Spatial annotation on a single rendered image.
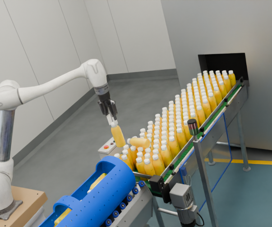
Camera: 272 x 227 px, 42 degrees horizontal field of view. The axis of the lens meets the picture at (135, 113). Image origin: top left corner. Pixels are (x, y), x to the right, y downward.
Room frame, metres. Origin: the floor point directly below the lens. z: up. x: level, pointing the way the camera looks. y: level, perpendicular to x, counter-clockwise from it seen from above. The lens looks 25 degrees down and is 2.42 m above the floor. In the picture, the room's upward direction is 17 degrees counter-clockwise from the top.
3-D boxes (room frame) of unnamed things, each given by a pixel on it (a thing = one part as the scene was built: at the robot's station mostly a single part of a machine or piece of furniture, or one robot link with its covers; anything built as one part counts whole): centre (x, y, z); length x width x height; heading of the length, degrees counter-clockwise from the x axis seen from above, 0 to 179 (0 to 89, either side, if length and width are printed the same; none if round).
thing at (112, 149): (2.39, 0.26, 1.05); 0.20 x 0.10 x 0.10; 138
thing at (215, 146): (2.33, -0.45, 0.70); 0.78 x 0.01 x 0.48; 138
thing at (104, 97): (2.08, 0.16, 1.59); 0.08 x 0.07 x 0.09; 48
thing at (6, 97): (2.04, 0.72, 1.79); 0.18 x 0.14 x 0.13; 96
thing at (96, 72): (2.09, 0.16, 1.77); 0.13 x 0.11 x 0.16; 6
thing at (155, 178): (1.94, 0.00, 0.95); 0.10 x 0.07 x 0.10; 48
